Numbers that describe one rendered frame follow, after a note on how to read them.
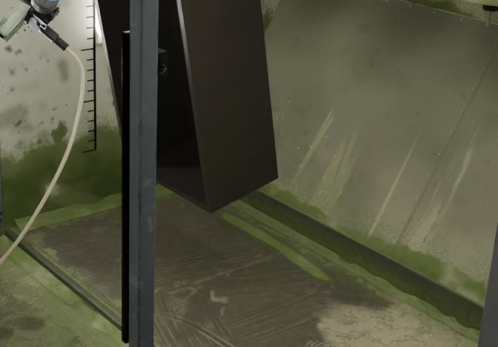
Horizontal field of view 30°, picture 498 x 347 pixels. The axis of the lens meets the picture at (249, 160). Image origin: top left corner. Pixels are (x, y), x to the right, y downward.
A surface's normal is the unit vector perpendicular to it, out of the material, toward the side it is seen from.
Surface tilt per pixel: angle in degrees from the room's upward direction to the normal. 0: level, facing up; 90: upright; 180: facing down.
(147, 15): 90
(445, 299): 90
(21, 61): 90
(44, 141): 90
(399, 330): 0
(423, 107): 57
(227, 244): 0
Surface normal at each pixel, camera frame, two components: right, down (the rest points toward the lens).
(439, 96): -0.62, -0.35
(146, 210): 0.63, 0.31
